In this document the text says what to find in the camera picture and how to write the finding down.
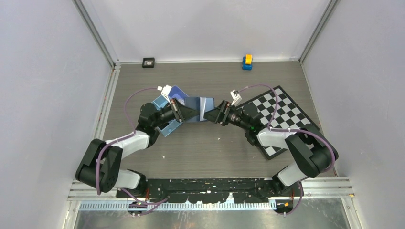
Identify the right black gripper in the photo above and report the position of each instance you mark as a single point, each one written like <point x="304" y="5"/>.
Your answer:
<point x="219" y="115"/>

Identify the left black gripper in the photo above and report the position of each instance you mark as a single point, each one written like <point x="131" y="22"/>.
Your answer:
<point x="181" y="112"/>

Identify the blue card holder wallet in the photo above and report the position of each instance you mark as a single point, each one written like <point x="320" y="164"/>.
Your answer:
<point x="202" y="105"/>

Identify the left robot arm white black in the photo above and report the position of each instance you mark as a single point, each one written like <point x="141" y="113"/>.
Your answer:
<point x="100" y="165"/>

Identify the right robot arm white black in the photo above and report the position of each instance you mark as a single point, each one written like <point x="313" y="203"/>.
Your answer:
<point x="312" y="153"/>

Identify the small black square box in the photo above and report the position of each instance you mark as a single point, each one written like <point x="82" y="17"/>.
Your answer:
<point x="148" y="62"/>

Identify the black and white checkerboard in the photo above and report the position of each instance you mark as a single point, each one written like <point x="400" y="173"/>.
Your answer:
<point x="288" y="113"/>

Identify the blue and yellow toy car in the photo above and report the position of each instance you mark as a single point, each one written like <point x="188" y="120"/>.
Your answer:
<point x="247" y="62"/>

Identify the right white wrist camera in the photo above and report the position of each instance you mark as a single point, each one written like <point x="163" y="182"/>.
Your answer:
<point x="236" y="97"/>

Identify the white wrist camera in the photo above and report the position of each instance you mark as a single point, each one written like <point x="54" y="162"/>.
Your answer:
<point x="236" y="97"/>
<point x="165" y="91"/>

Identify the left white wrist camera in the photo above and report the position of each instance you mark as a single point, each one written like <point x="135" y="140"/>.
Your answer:
<point x="165" y="91"/>

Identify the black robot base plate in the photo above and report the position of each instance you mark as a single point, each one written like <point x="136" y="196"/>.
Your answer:
<point x="211" y="190"/>

